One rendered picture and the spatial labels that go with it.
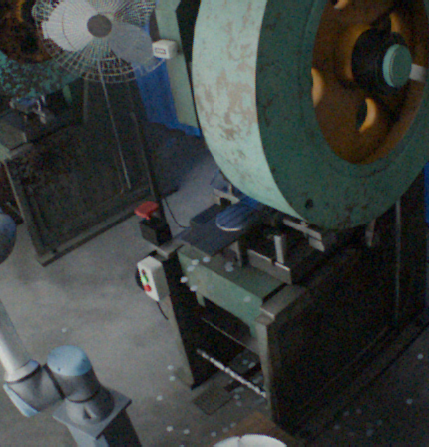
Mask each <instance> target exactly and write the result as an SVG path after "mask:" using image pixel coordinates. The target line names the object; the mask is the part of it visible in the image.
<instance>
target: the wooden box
mask: <svg viewBox="0 0 429 447"><path fill-rule="evenodd" d="M245 435H258V436H259V435H264V436H267V437H269V438H272V439H276V440H277V441H279V442H281V443H283V444H284V445H286V446H287V447H305V446H304V445H303V444H302V443H298V441H297V439H294V438H293V437H292V436H291V435H290V434H287V433H286V432H285V431H284V430H282V429H281V428H280V427H279V426H277V425H276V424H274V423H273V422H271V421H270V420H269V419H268V418H266V417H264V416H263V415H262V414H261V413H260V412H257V411H255V412H254V413H251V414H250V415H249V416H247V417H246V418H245V419H244V420H242V421H241V422H240V423H239V424H236V425H235V426H234V427H232V428H231V429H230V430H229V431H227V432H226V433H224V434H222V435H221V436H220V437H219V439H217V440H215V441H214V442H212V443H211V444H210V445H209V446H206V447H213V446H215V445H216V444H217V443H219V442H221V441H223V440H227V439H230V438H233V437H236V438H238V437H239V438H242V437H244V436H245Z"/></svg>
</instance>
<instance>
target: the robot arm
mask: <svg viewBox="0 0 429 447"><path fill-rule="evenodd" d="M16 239H17V229H16V226H15V223H14V221H13V219H12V218H11V217H10V216H9V215H8V214H6V213H5V212H3V211H2V210H1V209H0V265H1V264H2V263H3V262H4V261H6V260H7V259H8V257H9V256H10V254H11V253H12V251H13V250H14V245H15V243H16ZM49 354H50V355H48V357H47V363H46V364H45V365H41V366H40V364H39V362H38V361H37V360H34V359H32V358H30V356H29V354H28V352H27V350H26V348H25V346H24V344H23V342H22V340H21V338H20V337H19V335H18V333H17V331H16V329H15V327H14V325H13V323H12V321H11V319H10V317H9V315H8V313H7V311H6V309H5V307H4V305H3V303H2V301H1V299H0V361H1V363H2V365H3V367H4V369H5V371H6V373H5V375H4V379H5V381H6V383H5V385H3V387H4V389H5V390H6V392H7V394H8V395H9V397H10V398H11V400H12V402H13V403H14V404H15V405H16V406H17V407H18V409H19V410H20V411H21V412H22V414H24V415H25V416H33V415H34V414H36V413H37V414H38V413H40V412H41V411H44V410H45V409H46V408H50V407H51V406H52V405H54V404H55V405H56V404H57V403H58V402H60V401H63V400H65V399H66V412H67V413H68V414H69V416H70V418H71V419H72V420H73V421H74V422H75V423H77V424H79V425H89V426H91V425H94V424H97V423H98V424H99V423H101V422H102V421H104V419H106V418H108V416H109V415H111V414H112V412H113V411H112V410H113V407H114V399H113V397H112V394H111V393H110V392H109V391H108V390H107V389H106V388H105V387H104V386H103V385H101V384H100V383H99V380H98V378H97V375H96V373H95V370H94V369H93V366H92V363H91V362H90V360H89V359H88V357H87V355H86V353H85V352H84V351H83V350H82V349H80V348H78V347H75V346H72V345H65V346H61V347H57V348H55V349H54V350H52V351H51V352H50V353H49Z"/></svg>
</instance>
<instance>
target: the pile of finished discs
mask: <svg viewBox="0 0 429 447"><path fill-rule="evenodd" d="M213 447H287V446H286V445H284V444H283V443H281V442H279V441H277V440H276V439H272V438H269V437H267V436H264V435H259V436H258V435H245V436H244V437H242V438H239V437H238V438H236V437H233V438H230V439H227V440H223V441H221V442H219V443H217V444H216V445H215V446H213Z"/></svg>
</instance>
